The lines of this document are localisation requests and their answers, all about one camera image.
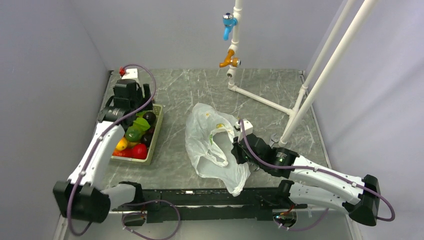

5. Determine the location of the white plastic bag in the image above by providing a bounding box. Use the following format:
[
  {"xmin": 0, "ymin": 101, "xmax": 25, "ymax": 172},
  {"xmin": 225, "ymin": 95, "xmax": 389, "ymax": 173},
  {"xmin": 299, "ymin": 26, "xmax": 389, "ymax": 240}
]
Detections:
[{"xmin": 185, "ymin": 103, "xmax": 251, "ymax": 197}]

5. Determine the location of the dark green fake orange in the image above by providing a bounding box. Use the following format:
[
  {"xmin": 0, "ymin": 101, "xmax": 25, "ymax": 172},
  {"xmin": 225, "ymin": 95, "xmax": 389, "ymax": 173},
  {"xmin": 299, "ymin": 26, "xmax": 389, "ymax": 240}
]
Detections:
[{"xmin": 124, "ymin": 126, "xmax": 144, "ymax": 142}]

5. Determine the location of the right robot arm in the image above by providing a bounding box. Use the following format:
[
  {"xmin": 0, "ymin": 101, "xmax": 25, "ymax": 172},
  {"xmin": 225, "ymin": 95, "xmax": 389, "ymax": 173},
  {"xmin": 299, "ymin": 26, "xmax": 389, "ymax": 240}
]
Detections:
[{"xmin": 231, "ymin": 134, "xmax": 381, "ymax": 227}]

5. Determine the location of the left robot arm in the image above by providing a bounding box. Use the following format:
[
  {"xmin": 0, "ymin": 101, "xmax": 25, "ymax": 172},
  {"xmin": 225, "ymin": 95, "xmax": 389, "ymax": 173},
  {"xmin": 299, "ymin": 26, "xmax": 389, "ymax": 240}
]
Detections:
[{"xmin": 52, "ymin": 79, "xmax": 149, "ymax": 223}]

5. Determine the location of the dark purple fake fruit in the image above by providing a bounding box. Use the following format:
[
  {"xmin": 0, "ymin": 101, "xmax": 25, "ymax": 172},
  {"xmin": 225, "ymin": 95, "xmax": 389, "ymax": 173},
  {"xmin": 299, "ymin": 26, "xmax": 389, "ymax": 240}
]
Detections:
[{"xmin": 142, "ymin": 111, "xmax": 157, "ymax": 126}]

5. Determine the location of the orange fake mango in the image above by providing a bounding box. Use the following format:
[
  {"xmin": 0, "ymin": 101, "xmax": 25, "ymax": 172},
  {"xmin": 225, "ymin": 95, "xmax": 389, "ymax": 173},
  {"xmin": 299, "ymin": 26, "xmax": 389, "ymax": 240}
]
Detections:
[{"xmin": 115, "ymin": 137, "xmax": 129, "ymax": 151}]

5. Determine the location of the red fake apple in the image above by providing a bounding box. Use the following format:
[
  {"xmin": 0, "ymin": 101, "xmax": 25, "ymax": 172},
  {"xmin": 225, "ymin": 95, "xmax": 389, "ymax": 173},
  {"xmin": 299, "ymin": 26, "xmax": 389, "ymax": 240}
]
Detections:
[{"xmin": 112, "ymin": 143, "xmax": 149, "ymax": 160}]

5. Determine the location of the silver wrench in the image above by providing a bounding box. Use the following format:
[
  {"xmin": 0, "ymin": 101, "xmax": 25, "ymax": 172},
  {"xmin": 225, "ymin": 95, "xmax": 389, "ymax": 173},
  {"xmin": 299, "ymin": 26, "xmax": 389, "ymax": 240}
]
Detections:
[{"xmin": 268, "ymin": 133, "xmax": 280, "ymax": 147}]

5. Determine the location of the beige plastic basket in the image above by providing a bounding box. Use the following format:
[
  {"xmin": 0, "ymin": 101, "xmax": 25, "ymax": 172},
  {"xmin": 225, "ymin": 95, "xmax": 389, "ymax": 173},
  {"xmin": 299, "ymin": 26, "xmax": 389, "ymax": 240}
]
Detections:
[{"xmin": 111, "ymin": 103, "xmax": 164, "ymax": 166}]

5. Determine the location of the orange valve tap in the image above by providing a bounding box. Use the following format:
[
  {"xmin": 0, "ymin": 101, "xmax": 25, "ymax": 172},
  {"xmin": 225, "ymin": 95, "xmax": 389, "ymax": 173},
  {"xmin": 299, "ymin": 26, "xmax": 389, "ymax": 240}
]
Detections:
[{"xmin": 219, "ymin": 49, "xmax": 241, "ymax": 68}]

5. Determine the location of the blue valve tap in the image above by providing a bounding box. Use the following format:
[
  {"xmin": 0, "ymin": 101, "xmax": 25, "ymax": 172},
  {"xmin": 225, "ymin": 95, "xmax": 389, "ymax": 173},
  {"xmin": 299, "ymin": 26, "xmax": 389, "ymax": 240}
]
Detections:
[{"xmin": 222, "ymin": 12, "xmax": 238, "ymax": 41}]

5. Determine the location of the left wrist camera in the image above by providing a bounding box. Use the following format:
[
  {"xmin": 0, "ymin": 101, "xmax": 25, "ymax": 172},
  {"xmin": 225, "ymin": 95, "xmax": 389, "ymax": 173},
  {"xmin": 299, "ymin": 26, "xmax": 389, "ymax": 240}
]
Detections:
[{"xmin": 119, "ymin": 67, "xmax": 139, "ymax": 82}]

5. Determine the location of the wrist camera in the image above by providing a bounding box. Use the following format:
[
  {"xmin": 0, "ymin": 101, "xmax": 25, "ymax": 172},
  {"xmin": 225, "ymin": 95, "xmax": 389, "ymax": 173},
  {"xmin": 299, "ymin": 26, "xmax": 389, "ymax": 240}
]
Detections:
[
  {"xmin": 119, "ymin": 67, "xmax": 139, "ymax": 82},
  {"xmin": 233, "ymin": 119, "xmax": 253, "ymax": 136}
]

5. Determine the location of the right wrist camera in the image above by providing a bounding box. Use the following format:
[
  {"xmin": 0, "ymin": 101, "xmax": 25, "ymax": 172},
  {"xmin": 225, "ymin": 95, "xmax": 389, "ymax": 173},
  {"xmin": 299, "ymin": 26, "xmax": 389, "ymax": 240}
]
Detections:
[{"xmin": 233, "ymin": 119, "xmax": 253, "ymax": 136}]

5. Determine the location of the white pvc pipe frame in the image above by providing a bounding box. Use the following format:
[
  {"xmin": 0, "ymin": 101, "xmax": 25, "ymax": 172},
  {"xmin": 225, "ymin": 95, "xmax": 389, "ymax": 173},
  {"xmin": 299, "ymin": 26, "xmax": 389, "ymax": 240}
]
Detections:
[{"xmin": 224, "ymin": 0, "xmax": 379, "ymax": 148}]

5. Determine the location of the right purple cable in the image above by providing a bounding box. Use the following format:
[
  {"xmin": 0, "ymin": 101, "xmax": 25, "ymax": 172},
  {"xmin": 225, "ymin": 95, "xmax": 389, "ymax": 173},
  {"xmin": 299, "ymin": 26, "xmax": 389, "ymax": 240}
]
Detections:
[{"xmin": 239, "ymin": 119, "xmax": 396, "ymax": 232}]

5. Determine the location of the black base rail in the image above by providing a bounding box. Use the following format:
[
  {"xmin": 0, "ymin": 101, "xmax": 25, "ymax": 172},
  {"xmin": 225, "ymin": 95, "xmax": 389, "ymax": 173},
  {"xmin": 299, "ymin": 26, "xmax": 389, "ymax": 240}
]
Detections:
[{"xmin": 115, "ymin": 187, "xmax": 291, "ymax": 223}]

